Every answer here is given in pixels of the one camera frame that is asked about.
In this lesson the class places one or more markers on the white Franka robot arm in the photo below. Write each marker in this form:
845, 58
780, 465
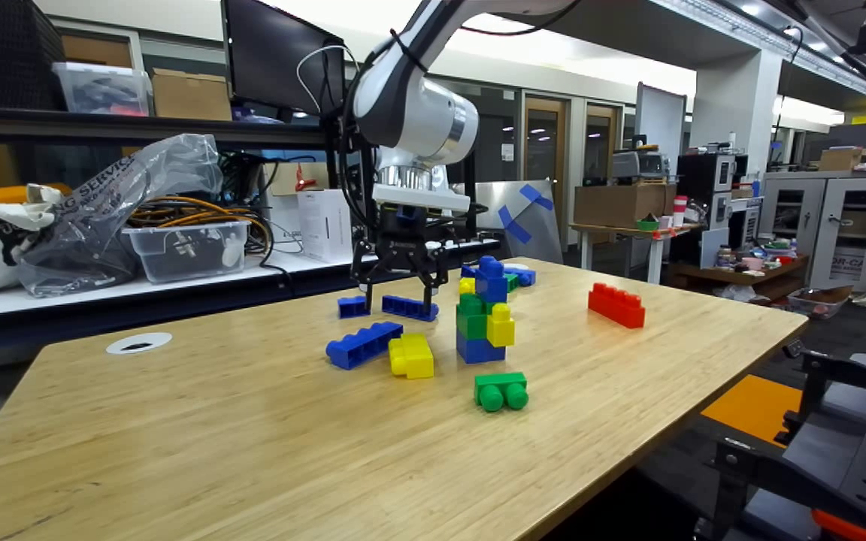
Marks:
422, 122

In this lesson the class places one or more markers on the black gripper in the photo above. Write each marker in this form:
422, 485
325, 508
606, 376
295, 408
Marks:
418, 235

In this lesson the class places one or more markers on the small blue toy block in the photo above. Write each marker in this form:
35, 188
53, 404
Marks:
351, 305

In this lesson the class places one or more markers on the black computer monitor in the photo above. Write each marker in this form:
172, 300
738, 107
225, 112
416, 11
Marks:
278, 55

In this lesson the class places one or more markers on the grey flat panel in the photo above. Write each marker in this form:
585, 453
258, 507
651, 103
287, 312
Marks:
658, 125

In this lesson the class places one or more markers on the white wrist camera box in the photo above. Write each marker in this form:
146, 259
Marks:
422, 196

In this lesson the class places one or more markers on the long blue toy block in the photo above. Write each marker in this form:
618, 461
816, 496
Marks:
362, 343
410, 309

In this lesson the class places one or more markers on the white glass-door cabinet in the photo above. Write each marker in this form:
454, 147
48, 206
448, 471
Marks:
840, 226

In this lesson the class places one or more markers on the black machine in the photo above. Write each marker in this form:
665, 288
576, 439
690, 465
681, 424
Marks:
707, 180

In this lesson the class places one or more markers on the white cardboard box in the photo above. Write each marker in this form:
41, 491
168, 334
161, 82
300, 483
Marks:
309, 226

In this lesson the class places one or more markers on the square yellow toy block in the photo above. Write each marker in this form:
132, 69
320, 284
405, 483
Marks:
467, 288

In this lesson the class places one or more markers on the small green toy block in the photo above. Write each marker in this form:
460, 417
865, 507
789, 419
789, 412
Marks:
499, 393

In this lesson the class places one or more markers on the clear storage tote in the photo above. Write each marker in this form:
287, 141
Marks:
104, 89

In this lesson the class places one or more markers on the orange floor mat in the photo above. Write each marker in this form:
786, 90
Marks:
752, 408

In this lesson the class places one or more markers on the large brown cardboard box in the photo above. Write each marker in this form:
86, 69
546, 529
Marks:
618, 206

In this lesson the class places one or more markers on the dark metal shelf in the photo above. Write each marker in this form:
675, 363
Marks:
104, 125

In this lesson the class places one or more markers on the red four-stud toy block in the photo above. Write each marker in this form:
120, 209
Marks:
618, 305

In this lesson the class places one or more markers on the white workbench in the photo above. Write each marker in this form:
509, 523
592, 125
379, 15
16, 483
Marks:
104, 294

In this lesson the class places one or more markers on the clear plastic bag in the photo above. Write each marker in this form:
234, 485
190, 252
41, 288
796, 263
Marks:
112, 215

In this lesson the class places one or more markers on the white desk grommet cover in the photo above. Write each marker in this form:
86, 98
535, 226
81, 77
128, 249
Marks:
118, 348

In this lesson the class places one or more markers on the white panel with blue tape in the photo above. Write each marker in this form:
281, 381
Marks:
523, 215

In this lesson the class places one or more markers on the clear plastic bin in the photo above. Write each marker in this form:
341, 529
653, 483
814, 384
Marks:
186, 253

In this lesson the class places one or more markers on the blue two-stud toy block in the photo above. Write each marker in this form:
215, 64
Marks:
493, 282

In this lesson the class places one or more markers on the cluttered side table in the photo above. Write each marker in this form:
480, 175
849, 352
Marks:
743, 271

